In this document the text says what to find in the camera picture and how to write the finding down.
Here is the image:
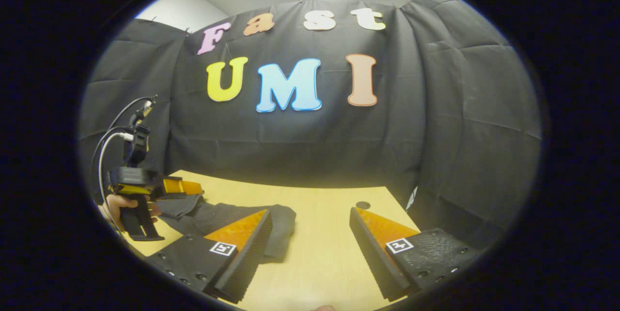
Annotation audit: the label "white cable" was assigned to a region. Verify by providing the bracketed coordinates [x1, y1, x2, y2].
[98, 132, 134, 205]

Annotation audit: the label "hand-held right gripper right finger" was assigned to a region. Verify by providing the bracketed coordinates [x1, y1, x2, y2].
[349, 206, 481, 302]

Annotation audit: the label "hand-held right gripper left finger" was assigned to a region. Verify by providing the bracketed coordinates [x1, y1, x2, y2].
[145, 208, 273, 304]

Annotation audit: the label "black backdrop cloth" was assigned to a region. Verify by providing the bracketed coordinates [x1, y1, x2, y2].
[77, 0, 543, 249]

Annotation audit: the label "dark grey jeans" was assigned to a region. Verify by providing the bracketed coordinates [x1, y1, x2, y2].
[155, 193, 297, 263]

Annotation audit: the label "black cable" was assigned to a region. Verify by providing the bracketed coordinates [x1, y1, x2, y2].
[90, 96, 155, 190]

